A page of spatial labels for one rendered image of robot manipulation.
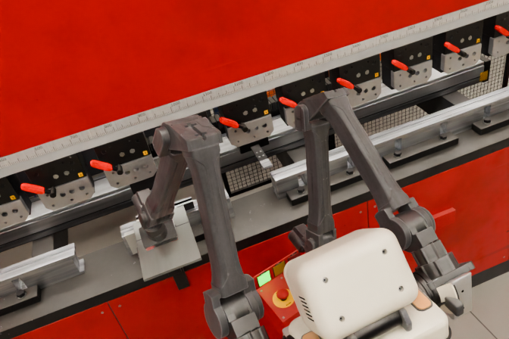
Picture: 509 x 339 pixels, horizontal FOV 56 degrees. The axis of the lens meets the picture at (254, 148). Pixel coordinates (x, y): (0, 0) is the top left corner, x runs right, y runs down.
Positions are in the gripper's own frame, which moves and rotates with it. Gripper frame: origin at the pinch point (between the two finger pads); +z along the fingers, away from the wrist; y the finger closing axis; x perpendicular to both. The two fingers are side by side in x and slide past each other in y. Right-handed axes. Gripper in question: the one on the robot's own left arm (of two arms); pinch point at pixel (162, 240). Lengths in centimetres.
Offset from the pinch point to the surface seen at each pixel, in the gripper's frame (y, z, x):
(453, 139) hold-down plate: -114, 13, -2
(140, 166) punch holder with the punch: -1.1, -11.5, -21.3
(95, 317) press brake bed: 29.9, 22.0, 10.7
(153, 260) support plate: 4.3, -0.7, 5.4
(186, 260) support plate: -5.2, -3.4, 9.7
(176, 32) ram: -23, -43, -41
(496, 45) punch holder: -132, -13, -21
